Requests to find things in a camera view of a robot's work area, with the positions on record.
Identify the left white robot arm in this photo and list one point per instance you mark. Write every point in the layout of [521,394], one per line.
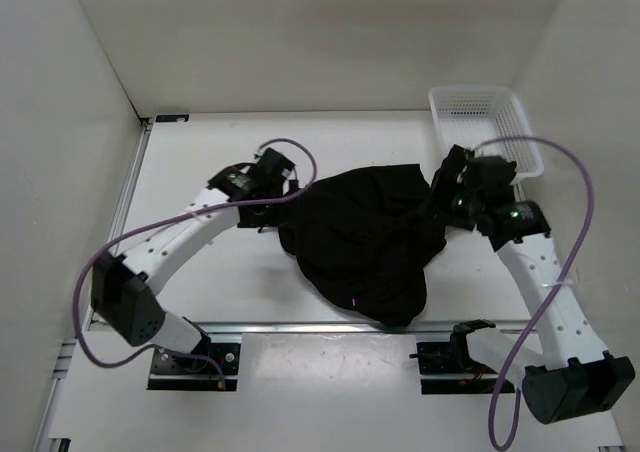
[125,286]

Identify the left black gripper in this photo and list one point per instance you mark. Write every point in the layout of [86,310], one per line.
[254,221]

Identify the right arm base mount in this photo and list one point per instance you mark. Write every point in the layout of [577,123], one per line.
[445,367]

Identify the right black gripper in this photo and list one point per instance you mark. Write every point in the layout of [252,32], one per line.
[444,185]

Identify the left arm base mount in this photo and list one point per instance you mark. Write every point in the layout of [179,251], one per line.
[170,373]

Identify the aluminium front rail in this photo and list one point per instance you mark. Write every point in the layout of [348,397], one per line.
[323,327]

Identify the dark label sticker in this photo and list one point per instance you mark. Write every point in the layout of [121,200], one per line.
[172,118]

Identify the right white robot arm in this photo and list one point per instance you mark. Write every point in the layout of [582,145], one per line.
[574,374]

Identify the black trousers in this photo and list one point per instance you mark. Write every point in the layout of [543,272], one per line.
[359,239]

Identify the white plastic basket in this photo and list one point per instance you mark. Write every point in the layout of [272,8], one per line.
[484,115]

